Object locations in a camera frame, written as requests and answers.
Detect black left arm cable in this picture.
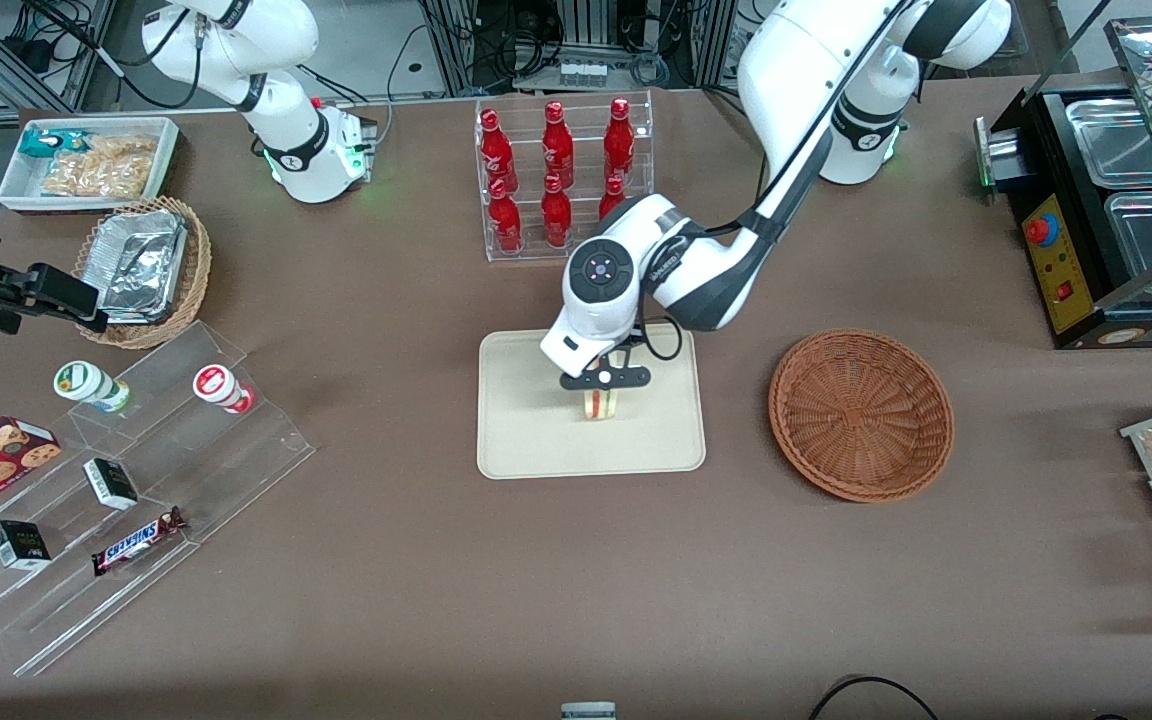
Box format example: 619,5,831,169
624,0,915,365

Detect teal snack packet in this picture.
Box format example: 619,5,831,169
20,129,89,160

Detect silver foil trays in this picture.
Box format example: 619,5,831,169
86,209,188,324

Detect green lid yogurt bottle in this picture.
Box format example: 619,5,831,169
53,360,132,414

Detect large brown wicker basket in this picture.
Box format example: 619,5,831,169
768,329,956,503

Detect red lid yogurt bottle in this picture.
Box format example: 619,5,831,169
192,364,256,416

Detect black floor cable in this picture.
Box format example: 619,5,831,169
807,676,941,720

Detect white rectangular snack bin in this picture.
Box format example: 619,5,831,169
0,117,182,216

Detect clear bag of crackers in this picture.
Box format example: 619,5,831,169
40,134,159,199

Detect beige plastic tray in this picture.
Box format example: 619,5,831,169
477,323,707,480

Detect small tan wicker basket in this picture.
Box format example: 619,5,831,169
73,196,213,350

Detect clear acrylic bottle rack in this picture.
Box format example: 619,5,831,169
475,90,655,263

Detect clear acrylic tiered shelf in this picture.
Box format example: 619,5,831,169
0,320,317,678

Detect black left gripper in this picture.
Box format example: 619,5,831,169
559,366,653,415

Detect small black carton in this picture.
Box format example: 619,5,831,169
0,519,53,572
82,457,140,512

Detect black food warmer case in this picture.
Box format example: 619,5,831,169
976,0,1152,350

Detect Snickers chocolate bar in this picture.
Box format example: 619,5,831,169
90,506,188,577

